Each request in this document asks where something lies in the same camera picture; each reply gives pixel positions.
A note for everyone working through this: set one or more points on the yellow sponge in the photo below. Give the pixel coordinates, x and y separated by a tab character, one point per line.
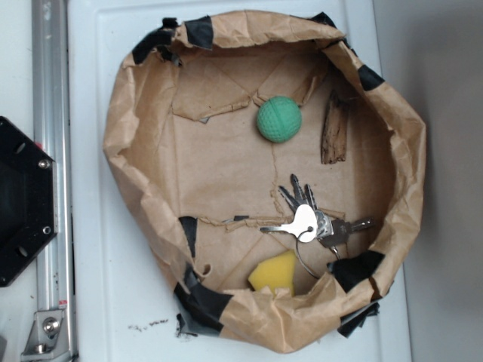
275	273

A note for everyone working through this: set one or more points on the brown paper bag bin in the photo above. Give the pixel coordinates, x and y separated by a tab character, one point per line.
200	180

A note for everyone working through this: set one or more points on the green dimpled foam ball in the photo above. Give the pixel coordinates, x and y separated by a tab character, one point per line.
279	119

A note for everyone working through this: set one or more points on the bunch of silver keys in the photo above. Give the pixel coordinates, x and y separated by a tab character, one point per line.
311	223

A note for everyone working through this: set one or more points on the brown wood bark piece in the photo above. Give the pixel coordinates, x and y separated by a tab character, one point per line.
334	131

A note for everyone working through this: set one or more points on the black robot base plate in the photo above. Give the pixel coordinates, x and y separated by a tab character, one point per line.
27	201

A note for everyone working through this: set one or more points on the aluminium extrusion rail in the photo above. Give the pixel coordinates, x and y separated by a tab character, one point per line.
50	85

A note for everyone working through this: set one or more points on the metal corner bracket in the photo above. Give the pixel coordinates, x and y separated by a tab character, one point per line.
47	338

